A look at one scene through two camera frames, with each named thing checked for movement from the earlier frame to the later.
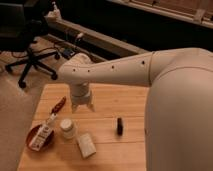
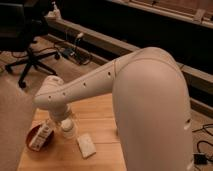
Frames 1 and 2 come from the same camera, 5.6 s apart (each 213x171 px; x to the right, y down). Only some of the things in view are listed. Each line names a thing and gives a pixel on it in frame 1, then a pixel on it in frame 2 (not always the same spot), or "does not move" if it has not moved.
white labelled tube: (42, 134) does not move
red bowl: (33, 131) does not move
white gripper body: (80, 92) -> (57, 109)
